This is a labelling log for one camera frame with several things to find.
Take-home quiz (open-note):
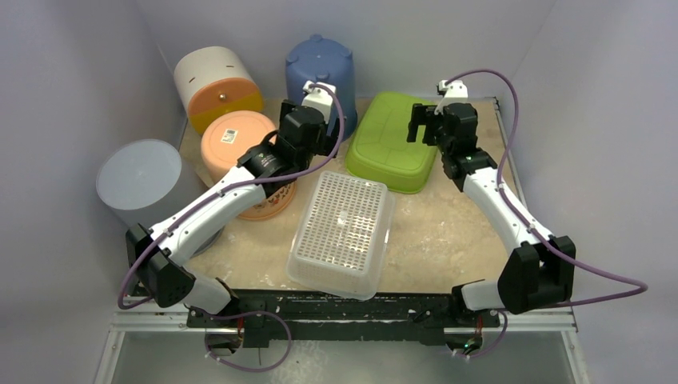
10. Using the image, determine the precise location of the green white plastic basket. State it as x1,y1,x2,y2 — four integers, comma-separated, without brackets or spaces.
345,92,437,194

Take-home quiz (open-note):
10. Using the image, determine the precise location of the blue plastic bucket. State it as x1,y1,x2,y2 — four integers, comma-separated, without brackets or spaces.
285,34,357,140

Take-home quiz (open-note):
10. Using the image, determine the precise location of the orange capybara bucket blue rim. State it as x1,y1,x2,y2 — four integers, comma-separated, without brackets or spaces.
201,110,296,220

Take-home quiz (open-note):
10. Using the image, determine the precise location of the white mesh basket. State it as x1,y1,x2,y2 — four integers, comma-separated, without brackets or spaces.
286,171,396,301

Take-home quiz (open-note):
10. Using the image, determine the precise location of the large grey plastic bucket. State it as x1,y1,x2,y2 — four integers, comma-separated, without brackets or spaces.
96,139,208,229

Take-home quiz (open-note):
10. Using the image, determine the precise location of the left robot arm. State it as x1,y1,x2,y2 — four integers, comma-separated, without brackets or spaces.
118,96,345,327

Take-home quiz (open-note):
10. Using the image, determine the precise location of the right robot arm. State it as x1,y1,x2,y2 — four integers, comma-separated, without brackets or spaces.
407,103,576,326

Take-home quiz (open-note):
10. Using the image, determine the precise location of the white mini drawer cabinet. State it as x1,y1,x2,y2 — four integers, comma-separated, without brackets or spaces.
173,46,264,135

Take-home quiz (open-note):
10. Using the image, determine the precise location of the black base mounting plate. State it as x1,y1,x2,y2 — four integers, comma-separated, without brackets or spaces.
187,289,501,348

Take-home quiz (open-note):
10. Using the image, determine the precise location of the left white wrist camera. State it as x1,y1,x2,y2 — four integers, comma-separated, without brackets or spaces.
301,81,337,124

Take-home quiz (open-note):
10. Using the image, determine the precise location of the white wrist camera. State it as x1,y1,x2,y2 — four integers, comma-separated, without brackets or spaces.
301,81,337,124
434,80,469,115

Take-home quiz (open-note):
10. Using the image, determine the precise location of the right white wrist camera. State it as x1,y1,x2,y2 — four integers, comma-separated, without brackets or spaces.
434,80,469,115

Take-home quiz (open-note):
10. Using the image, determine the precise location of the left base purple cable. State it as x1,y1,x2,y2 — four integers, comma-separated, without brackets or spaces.
203,308,294,373

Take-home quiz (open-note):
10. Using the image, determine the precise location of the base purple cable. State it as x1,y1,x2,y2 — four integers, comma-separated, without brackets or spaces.
451,310,509,362
203,308,294,373

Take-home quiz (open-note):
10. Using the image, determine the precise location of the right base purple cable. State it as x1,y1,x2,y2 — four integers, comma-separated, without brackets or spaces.
451,310,509,362

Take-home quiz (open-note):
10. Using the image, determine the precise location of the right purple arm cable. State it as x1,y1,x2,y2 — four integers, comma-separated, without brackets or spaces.
445,69,649,310

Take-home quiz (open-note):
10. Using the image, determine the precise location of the aluminium frame rail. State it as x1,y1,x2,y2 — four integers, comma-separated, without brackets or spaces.
95,98,589,384

